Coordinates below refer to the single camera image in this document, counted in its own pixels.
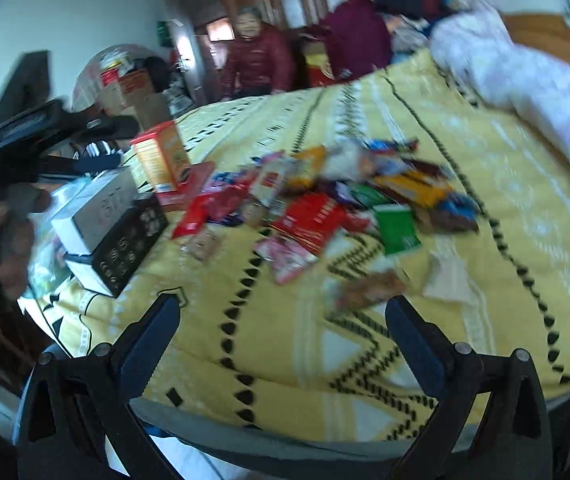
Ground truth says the black bag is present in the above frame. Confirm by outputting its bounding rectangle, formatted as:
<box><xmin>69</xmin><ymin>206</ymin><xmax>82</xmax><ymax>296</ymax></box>
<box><xmin>142</xmin><ymin>55</ymin><xmax>172</xmax><ymax>91</ymax></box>

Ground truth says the wooden door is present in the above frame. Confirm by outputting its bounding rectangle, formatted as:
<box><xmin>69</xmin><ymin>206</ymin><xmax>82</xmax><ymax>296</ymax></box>
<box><xmin>170</xmin><ymin>15</ymin><xmax>216</xmax><ymax>108</ymax></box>

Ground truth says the pile of clothes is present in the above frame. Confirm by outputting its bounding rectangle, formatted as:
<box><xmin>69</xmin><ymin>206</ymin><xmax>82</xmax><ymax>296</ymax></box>
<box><xmin>390</xmin><ymin>10</ymin><xmax>436</xmax><ymax>56</ymax></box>

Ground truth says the clear plastic bag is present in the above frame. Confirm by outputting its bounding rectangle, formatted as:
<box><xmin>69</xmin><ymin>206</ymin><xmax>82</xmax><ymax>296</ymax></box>
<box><xmin>17</xmin><ymin>180</ymin><xmax>90</xmax><ymax>311</ymax></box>

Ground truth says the person in purple jacket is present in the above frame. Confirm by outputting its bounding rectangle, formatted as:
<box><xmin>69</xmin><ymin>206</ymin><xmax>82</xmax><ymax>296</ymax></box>
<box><xmin>322</xmin><ymin>0</ymin><xmax>393</xmax><ymax>83</ymax></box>

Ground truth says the white printed plastic bag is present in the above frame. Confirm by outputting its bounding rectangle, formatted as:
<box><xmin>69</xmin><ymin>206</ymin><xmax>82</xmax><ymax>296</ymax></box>
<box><xmin>165</xmin><ymin>85</ymin><xmax>192</xmax><ymax>111</ymax></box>

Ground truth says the orange and red box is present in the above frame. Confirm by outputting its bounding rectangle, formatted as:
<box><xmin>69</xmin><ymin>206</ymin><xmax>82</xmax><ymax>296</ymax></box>
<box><xmin>130</xmin><ymin>121</ymin><xmax>192</xmax><ymax>195</ymax></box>

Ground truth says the pink flat box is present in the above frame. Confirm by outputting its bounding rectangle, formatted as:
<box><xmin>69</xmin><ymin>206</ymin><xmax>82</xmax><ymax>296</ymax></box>
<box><xmin>157</xmin><ymin>160</ymin><xmax>216</xmax><ymax>211</ymax></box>

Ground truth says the yellow patterned blanket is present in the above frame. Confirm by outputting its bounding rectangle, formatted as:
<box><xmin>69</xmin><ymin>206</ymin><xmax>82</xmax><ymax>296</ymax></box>
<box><xmin>17</xmin><ymin>47</ymin><xmax>570</xmax><ymax>441</ymax></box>

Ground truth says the pile of snack packets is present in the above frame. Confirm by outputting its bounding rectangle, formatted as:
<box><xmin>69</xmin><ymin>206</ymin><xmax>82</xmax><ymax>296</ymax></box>
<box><xmin>170</xmin><ymin>137</ymin><xmax>483</xmax><ymax>313</ymax></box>

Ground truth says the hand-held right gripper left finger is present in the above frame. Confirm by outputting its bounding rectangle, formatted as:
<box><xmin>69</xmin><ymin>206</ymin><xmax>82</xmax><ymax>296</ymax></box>
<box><xmin>17</xmin><ymin>292</ymin><xmax>182</xmax><ymax>480</ymax></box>

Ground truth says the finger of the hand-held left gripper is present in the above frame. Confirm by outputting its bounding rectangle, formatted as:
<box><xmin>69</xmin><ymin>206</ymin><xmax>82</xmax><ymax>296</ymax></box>
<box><xmin>51</xmin><ymin>102</ymin><xmax>140</xmax><ymax>142</ymax></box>
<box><xmin>35</xmin><ymin>153</ymin><xmax>124</xmax><ymax>182</ymax></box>

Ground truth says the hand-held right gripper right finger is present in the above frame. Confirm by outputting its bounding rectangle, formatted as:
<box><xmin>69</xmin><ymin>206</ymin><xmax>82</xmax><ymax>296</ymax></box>
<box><xmin>384</xmin><ymin>295</ymin><xmax>553</xmax><ymax>480</ymax></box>

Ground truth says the white flat box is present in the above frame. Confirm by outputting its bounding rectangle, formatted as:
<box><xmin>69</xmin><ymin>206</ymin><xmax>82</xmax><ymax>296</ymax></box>
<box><xmin>66</xmin><ymin>254</ymin><xmax>120</xmax><ymax>296</ymax></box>

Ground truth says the black box with round pictures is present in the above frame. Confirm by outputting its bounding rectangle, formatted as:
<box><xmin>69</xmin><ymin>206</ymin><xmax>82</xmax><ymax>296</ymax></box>
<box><xmin>90</xmin><ymin>192</ymin><xmax>168</xmax><ymax>298</ymax></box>

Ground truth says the silver box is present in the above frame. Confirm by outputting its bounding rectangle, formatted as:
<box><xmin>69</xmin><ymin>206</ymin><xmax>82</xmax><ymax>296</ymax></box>
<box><xmin>50</xmin><ymin>165</ymin><xmax>140</xmax><ymax>256</ymax></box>

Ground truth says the red and gold gift box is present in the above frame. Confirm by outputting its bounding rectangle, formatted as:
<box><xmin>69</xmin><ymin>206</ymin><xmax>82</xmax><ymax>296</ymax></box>
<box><xmin>302</xmin><ymin>40</ymin><xmax>338</xmax><ymax>88</ymax></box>

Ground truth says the wooden headboard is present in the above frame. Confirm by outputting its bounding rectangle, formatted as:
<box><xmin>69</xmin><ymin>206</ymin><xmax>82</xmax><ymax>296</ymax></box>
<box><xmin>502</xmin><ymin>12</ymin><xmax>570</xmax><ymax>106</ymax></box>

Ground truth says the white and pink duvet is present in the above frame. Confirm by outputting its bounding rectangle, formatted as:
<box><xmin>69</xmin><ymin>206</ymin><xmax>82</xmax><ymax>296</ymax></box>
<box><xmin>430</xmin><ymin>0</ymin><xmax>570</xmax><ymax>186</ymax></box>

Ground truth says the cardboard box red lettering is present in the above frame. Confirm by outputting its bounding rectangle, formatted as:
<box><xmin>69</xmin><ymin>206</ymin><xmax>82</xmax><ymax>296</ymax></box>
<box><xmin>102</xmin><ymin>70</ymin><xmax>153</xmax><ymax>111</ymax></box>

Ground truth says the person's left hand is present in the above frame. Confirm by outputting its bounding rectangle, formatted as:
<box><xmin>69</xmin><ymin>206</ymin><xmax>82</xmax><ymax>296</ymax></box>
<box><xmin>0</xmin><ymin>187</ymin><xmax>54</xmax><ymax>320</ymax></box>

